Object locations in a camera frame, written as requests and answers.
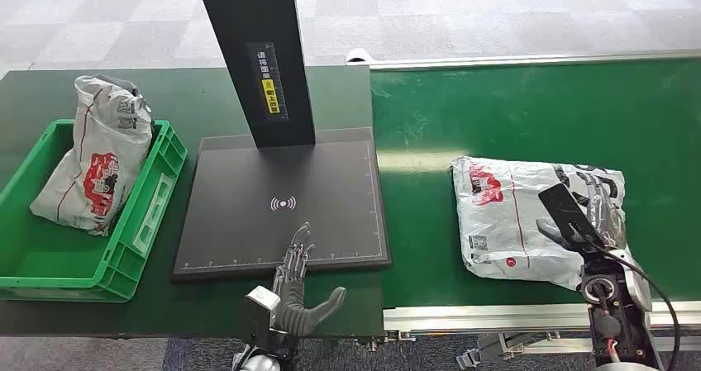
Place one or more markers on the aluminium conveyor side rail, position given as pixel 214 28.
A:
pixel 465 316
pixel 520 60

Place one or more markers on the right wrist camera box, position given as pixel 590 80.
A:
pixel 567 212

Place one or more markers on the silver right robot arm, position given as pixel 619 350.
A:
pixel 616 314

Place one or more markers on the black inbound scanner machine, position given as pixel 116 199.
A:
pixel 246 221

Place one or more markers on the crumpled grey plastic bag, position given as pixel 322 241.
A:
pixel 237 361

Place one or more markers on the white plastic parcel, red print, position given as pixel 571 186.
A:
pixel 93 166

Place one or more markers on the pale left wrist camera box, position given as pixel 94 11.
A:
pixel 260 311

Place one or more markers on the green conveyor belt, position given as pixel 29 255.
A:
pixel 520 111

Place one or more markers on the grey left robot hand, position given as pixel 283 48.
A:
pixel 293 303

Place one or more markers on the metal conveyor support bracket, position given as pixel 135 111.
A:
pixel 484 352

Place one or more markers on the dark green table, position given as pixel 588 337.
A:
pixel 219 100

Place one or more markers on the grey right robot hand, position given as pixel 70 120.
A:
pixel 607 215

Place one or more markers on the green plastic crate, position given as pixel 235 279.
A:
pixel 65 264

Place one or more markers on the white plastic parcel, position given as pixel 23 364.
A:
pixel 93 166
pixel 504 226

